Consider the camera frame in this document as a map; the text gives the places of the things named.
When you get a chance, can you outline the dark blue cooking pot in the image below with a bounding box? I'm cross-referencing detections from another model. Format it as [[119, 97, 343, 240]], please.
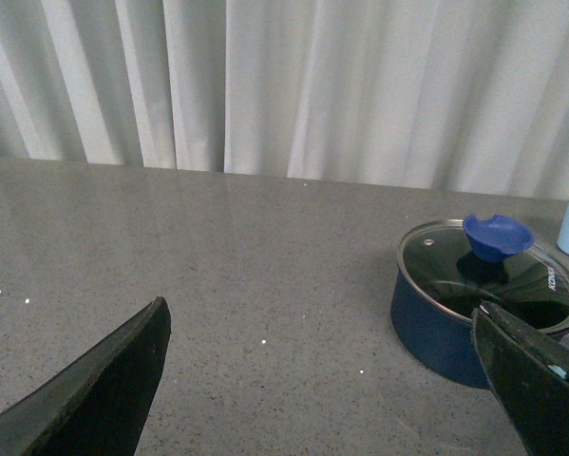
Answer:
[[390, 218, 569, 390]]

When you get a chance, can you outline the white curtain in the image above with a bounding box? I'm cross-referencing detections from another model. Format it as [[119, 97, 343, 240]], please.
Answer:
[[0, 1, 569, 199]]

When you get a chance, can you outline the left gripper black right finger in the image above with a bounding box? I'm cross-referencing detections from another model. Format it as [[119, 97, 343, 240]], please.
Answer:
[[472, 301, 569, 455]]

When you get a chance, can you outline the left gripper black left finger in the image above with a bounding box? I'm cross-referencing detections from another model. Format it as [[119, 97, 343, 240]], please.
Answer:
[[0, 296, 171, 455]]

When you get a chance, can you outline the glass lid with blue knob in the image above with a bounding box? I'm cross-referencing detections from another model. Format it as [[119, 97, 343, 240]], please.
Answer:
[[397, 219, 569, 335]]

